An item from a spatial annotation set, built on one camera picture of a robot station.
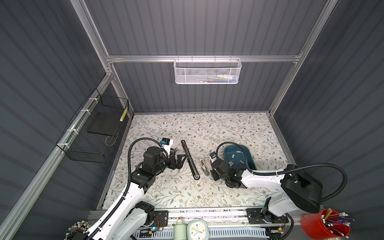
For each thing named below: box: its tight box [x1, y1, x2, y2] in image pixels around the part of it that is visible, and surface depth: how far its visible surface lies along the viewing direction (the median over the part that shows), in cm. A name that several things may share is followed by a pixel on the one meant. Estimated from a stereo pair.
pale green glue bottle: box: [173, 219, 187, 240], surface depth 66 cm
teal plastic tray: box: [224, 144, 257, 171], surface depth 96 cm
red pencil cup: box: [301, 208, 350, 240], surface depth 62 cm
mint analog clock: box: [186, 218, 209, 240], surface depth 69 cm
